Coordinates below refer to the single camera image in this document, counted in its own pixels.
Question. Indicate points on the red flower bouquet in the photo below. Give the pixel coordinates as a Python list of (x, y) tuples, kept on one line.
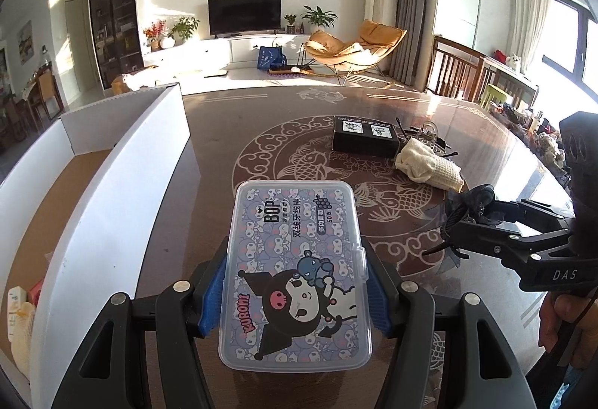
[(154, 33)]

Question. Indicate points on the leafy potted plant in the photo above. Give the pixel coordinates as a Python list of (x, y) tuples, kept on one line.
[(184, 29)]

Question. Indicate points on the framed wall painting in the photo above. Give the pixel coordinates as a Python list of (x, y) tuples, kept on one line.
[(25, 42)]

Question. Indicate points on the green stool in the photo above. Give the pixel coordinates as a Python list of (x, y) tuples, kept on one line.
[(494, 95)]

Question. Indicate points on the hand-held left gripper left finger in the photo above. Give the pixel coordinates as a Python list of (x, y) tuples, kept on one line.
[(210, 297)]

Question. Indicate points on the grey curtain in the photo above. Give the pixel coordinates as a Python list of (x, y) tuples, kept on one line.
[(411, 7)]

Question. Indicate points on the white TV cabinet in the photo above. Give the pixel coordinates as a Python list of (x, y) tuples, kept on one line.
[(233, 50)]

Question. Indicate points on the black box with white labels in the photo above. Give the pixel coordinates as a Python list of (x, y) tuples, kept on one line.
[(364, 145)]

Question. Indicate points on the white sunscreen bottle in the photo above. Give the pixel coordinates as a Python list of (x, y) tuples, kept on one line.
[(14, 297)]

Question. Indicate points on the red snack packet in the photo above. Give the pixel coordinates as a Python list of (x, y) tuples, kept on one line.
[(35, 292)]

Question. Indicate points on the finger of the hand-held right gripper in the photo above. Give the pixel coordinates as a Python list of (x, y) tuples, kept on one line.
[(528, 212), (490, 238)]

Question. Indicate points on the black hairpin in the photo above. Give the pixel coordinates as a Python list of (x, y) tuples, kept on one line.
[(451, 154), (402, 128)]

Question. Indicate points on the black television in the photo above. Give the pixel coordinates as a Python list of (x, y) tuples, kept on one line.
[(243, 14)]

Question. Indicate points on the white round vase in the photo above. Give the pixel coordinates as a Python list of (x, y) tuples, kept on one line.
[(167, 42)]

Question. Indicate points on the white cardboard box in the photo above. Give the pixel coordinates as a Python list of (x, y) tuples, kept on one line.
[(117, 147)]

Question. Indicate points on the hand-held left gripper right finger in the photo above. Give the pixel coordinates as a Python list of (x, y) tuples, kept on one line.
[(381, 301)]

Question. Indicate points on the clear hair claw clip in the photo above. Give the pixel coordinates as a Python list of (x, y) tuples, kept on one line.
[(427, 132)]

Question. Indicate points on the clear cartoon-print plastic box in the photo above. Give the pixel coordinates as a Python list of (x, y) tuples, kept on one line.
[(289, 250)]

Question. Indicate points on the small potted plant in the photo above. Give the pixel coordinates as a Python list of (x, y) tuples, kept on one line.
[(290, 22)]

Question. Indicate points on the blue tote bag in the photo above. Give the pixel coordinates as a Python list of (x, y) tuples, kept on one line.
[(271, 57)]

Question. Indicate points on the white cat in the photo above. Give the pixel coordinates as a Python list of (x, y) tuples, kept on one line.
[(139, 81)]

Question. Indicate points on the white cat figurine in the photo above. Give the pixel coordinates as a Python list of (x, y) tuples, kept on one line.
[(514, 62)]

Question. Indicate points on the wooden slatted chair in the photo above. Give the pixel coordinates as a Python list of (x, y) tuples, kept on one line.
[(453, 68)]

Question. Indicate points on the large green potted plant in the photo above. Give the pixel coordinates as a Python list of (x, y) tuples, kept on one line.
[(320, 16)]

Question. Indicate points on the dark glass display cabinet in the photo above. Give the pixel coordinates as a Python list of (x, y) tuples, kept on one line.
[(114, 7)]

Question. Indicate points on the person's right hand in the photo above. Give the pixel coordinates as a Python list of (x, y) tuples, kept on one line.
[(558, 325)]

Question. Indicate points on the black bow hair clip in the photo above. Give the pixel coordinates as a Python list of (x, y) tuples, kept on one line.
[(479, 196)]

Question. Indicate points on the wooden dining chair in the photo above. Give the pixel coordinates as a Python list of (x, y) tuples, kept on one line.
[(46, 91)]

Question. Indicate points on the wooden side table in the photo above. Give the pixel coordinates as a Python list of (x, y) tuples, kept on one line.
[(514, 79)]

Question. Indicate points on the cream knit glove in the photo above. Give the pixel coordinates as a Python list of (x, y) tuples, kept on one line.
[(21, 343), (425, 163)]

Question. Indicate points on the orange lounge chair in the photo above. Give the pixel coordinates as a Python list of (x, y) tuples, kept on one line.
[(378, 37)]

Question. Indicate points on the white sheer curtain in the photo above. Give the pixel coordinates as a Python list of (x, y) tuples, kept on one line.
[(532, 12)]

